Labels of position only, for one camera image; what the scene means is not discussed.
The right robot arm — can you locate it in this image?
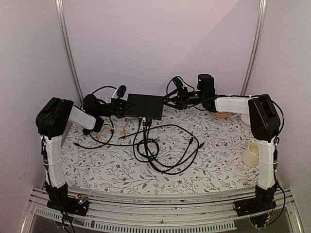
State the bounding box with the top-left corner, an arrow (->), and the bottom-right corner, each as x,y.
164,74 -> 284,212

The floral table mat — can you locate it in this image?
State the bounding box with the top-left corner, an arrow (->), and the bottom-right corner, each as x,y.
61,107 -> 259,195

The aluminium frame post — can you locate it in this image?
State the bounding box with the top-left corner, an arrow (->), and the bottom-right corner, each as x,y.
240,0 -> 267,96
55,0 -> 84,103

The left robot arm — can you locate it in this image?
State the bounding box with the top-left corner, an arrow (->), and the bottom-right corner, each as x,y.
35,94 -> 135,211

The black cable bundle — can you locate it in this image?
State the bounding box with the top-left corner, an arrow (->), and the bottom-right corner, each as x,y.
132,116 -> 205,175

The black network switch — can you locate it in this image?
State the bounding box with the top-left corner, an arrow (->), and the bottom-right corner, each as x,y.
124,94 -> 164,120

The front aluminium rail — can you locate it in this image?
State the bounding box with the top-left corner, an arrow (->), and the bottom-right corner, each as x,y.
19,187 -> 307,233

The black ethernet cable pulled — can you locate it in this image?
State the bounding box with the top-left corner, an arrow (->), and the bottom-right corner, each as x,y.
73,131 -> 137,149

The left aluminium frame post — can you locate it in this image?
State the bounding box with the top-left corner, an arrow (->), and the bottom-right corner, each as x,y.
55,0 -> 84,103

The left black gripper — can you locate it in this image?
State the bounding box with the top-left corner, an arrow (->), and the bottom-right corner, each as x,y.
97,98 -> 138,118

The right aluminium frame post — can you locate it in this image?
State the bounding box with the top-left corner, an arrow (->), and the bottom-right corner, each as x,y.
240,0 -> 267,96

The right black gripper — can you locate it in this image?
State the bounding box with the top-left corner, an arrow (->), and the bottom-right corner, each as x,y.
163,87 -> 205,110

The white ceramic bowl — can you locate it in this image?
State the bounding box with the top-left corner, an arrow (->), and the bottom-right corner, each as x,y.
241,114 -> 250,130

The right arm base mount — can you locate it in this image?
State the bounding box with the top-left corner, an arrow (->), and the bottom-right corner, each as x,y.
233,191 -> 276,216

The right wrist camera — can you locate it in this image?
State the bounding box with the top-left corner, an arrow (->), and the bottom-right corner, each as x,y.
173,76 -> 186,88

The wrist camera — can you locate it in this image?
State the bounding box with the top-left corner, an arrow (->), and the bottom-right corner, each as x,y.
173,76 -> 186,88
112,85 -> 127,99

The yellow ethernet cable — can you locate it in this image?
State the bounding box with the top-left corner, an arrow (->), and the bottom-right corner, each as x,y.
97,116 -> 133,141

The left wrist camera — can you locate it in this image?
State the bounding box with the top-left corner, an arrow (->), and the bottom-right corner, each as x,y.
112,85 -> 127,99

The woven bamboo tray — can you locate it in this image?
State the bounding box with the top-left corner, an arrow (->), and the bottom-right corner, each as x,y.
213,112 -> 235,119

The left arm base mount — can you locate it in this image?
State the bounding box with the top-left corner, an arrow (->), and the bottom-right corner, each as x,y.
47,193 -> 89,216

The cream ribbed cup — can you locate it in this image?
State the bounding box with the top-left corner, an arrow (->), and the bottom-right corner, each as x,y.
241,142 -> 259,167

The black power adapter plug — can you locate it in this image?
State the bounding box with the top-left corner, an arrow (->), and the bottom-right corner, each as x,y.
82,129 -> 91,135

